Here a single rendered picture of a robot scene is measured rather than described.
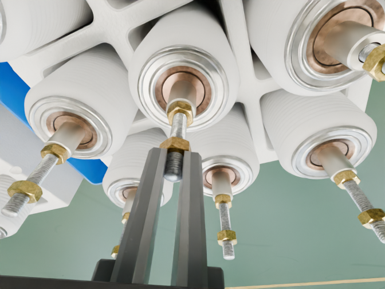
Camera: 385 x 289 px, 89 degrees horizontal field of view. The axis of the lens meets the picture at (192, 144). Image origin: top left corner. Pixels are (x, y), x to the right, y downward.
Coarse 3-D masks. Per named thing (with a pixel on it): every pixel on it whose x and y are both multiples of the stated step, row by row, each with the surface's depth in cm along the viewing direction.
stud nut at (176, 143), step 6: (168, 138) 11; (174, 138) 11; (180, 138) 11; (162, 144) 11; (168, 144) 10; (174, 144) 10; (180, 144) 10; (186, 144) 11; (168, 150) 10; (174, 150) 10; (180, 150) 10; (186, 150) 10
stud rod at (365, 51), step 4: (372, 44) 11; (376, 44) 11; (364, 48) 11; (368, 48) 11; (372, 48) 11; (360, 52) 11; (364, 52) 11; (368, 52) 11; (360, 56) 11; (364, 56) 11; (364, 60) 11; (384, 64) 10; (384, 68) 10; (384, 72) 10
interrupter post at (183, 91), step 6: (174, 84) 16; (180, 84) 15; (186, 84) 15; (192, 84) 16; (174, 90) 15; (180, 90) 15; (186, 90) 15; (192, 90) 15; (174, 96) 14; (180, 96) 14; (186, 96) 14; (192, 96) 15; (168, 102) 14; (174, 102) 14; (186, 102) 14; (192, 102) 14; (192, 108) 14
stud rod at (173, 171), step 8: (176, 120) 13; (184, 120) 13; (176, 128) 12; (184, 128) 12; (176, 136) 11; (184, 136) 12; (176, 152) 11; (168, 160) 10; (176, 160) 10; (168, 168) 10; (176, 168) 10; (168, 176) 10; (176, 176) 10
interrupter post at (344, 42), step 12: (348, 24) 12; (360, 24) 12; (336, 36) 13; (348, 36) 12; (360, 36) 11; (372, 36) 11; (384, 36) 11; (324, 48) 14; (336, 48) 12; (348, 48) 12; (360, 48) 11; (348, 60) 12; (360, 60) 12
